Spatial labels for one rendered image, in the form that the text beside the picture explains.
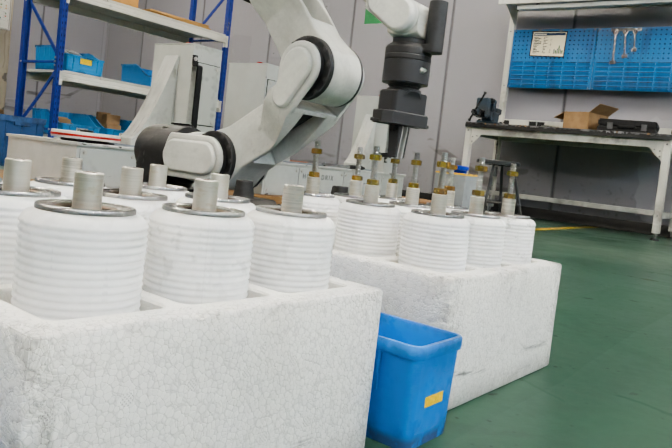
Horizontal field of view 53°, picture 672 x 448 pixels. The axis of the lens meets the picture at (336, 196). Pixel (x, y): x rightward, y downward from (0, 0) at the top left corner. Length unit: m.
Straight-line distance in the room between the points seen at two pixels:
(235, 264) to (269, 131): 0.99
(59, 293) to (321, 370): 0.27
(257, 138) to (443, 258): 0.79
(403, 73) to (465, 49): 5.57
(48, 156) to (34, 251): 2.61
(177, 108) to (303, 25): 1.95
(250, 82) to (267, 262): 3.21
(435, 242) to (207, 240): 0.42
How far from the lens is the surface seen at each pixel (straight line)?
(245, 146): 1.63
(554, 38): 6.35
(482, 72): 6.70
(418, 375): 0.77
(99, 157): 3.03
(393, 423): 0.80
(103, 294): 0.53
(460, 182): 1.38
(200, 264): 0.59
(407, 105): 1.27
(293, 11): 1.60
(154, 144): 1.85
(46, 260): 0.53
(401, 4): 1.28
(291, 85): 1.50
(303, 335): 0.65
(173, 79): 3.47
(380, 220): 0.99
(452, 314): 0.89
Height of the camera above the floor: 0.31
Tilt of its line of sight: 3 degrees down
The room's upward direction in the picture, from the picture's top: 7 degrees clockwise
